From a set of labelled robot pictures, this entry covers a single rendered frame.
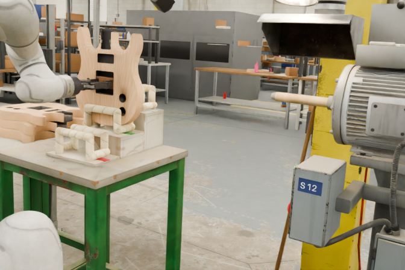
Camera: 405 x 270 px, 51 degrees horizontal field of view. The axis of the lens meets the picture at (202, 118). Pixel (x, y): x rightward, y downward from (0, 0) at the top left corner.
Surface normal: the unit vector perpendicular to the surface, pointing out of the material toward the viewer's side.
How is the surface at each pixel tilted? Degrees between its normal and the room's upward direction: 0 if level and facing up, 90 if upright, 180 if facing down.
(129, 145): 90
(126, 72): 89
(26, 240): 63
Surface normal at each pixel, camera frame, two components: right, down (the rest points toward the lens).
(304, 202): -0.53, 0.12
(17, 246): 0.15, -0.22
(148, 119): 0.87, 0.13
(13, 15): 0.62, 0.67
